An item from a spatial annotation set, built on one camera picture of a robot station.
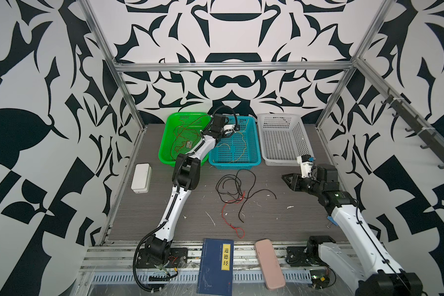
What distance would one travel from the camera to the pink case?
2.25ft

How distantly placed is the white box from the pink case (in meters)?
0.58

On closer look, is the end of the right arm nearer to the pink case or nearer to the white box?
the pink case

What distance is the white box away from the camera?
0.91m

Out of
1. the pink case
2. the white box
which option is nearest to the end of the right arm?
the pink case
